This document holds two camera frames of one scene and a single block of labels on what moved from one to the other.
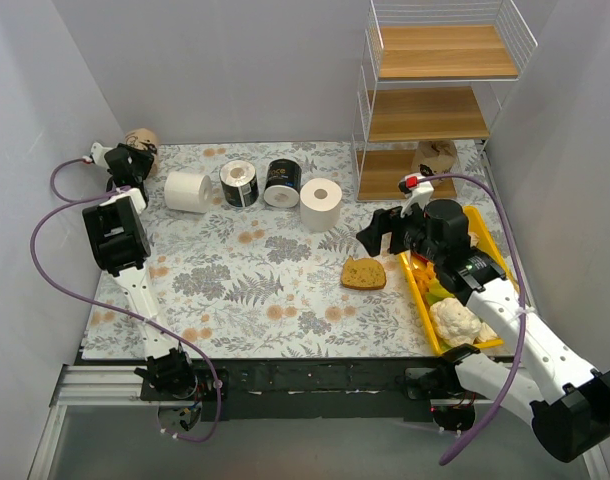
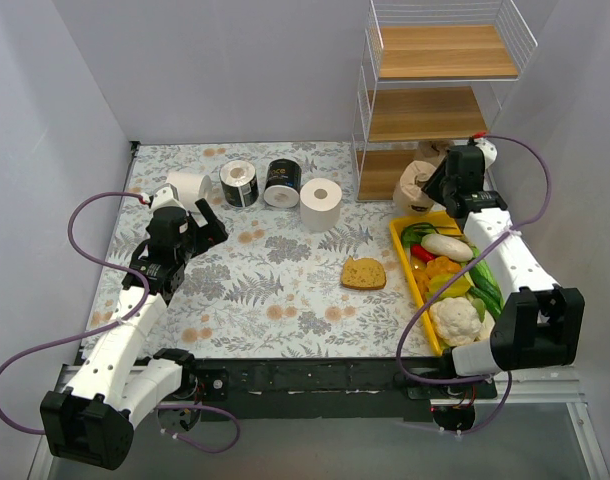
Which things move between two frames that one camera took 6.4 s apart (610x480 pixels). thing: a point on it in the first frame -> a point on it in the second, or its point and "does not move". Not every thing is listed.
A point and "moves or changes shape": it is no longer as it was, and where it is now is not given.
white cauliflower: x=455 y=324 does not move
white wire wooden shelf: x=428 y=92 does not move
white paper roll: x=320 y=200 does not move
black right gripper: x=395 y=232 -> x=436 y=176
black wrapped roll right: x=282 y=183 does not move
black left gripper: x=136 y=157 -> x=200 y=228
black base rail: x=295 y=389 does not move
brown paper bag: x=136 y=137 moves or changes shape
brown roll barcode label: x=440 y=155 does not move
